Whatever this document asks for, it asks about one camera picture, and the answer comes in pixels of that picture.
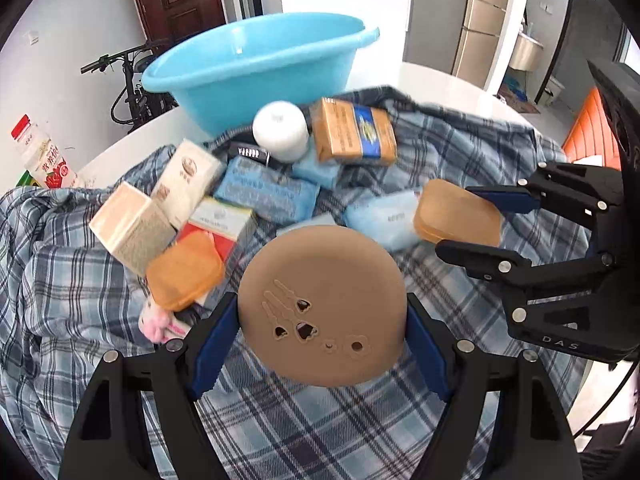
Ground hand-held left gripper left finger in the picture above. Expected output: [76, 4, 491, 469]
[64, 292, 240, 480]

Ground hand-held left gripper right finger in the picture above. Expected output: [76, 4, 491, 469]
[406, 294, 583, 480]

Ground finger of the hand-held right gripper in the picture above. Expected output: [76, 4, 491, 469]
[435, 239, 616, 306]
[465, 162, 623, 221]

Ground orange soap box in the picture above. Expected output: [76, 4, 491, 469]
[145, 230, 226, 312]
[413, 178, 502, 248]

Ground tan round disc with holes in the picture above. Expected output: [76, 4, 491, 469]
[238, 225, 407, 388]

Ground peach cardboard box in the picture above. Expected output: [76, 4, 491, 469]
[89, 181, 179, 277]

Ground light blue plastic basin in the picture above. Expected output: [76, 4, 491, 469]
[141, 11, 381, 138]

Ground white round desktop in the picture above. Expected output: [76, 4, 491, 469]
[75, 62, 538, 188]

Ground light blue wipes pack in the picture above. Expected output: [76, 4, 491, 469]
[276, 211, 343, 237]
[214, 156, 321, 224]
[291, 149, 345, 190]
[343, 188, 425, 253]

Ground orange chair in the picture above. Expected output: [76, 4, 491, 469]
[562, 87, 623, 168]

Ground red and white box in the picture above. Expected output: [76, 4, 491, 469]
[175, 197, 257, 306]

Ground blue plaid shirt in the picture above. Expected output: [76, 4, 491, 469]
[0, 86, 601, 480]

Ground white washbasin cabinet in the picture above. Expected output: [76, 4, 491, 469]
[510, 30, 543, 71]

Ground white cardboard box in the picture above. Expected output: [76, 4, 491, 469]
[151, 139, 227, 230]

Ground gold and blue cigarette carton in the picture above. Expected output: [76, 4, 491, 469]
[309, 97, 398, 167]

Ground gold and grey refrigerator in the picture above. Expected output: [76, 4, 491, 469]
[405, 0, 528, 91]

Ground dark glass door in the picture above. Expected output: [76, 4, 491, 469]
[550, 0, 631, 106]

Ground white lotion bottle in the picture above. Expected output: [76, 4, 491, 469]
[251, 101, 311, 163]

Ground red cap yogurt drink bottle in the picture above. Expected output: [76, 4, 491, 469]
[11, 114, 78, 190]

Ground dark brown entrance door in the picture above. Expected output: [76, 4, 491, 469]
[126, 0, 226, 56]

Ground black bicycle handlebar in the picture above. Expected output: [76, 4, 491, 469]
[81, 37, 178, 133]

